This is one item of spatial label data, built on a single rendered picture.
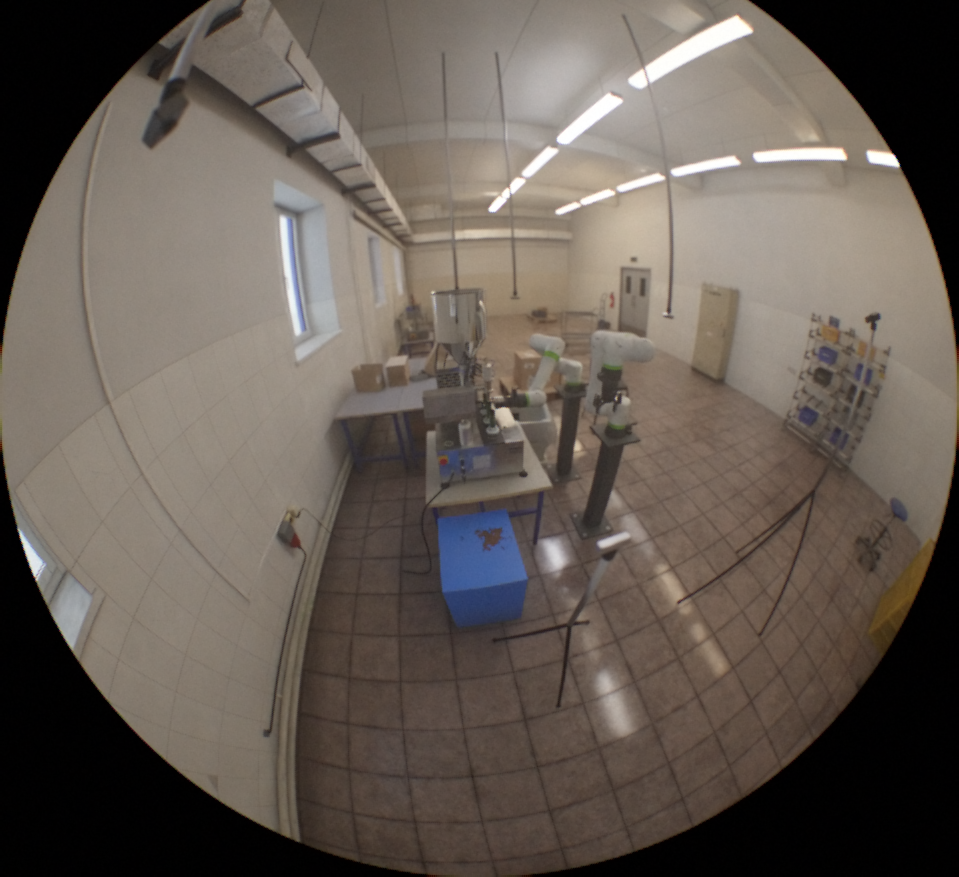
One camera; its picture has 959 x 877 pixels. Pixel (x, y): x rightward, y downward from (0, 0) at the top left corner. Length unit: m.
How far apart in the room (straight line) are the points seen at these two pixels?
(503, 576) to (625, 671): 1.08
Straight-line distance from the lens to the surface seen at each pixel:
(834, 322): 5.14
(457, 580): 1.48
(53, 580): 1.74
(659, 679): 2.13
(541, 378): 1.91
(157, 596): 1.48
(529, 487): 1.66
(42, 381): 1.30
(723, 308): 6.29
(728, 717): 2.39
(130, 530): 1.39
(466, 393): 1.39
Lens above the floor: 1.90
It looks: 26 degrees down
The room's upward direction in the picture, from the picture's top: 4 degrees counter-clockwise
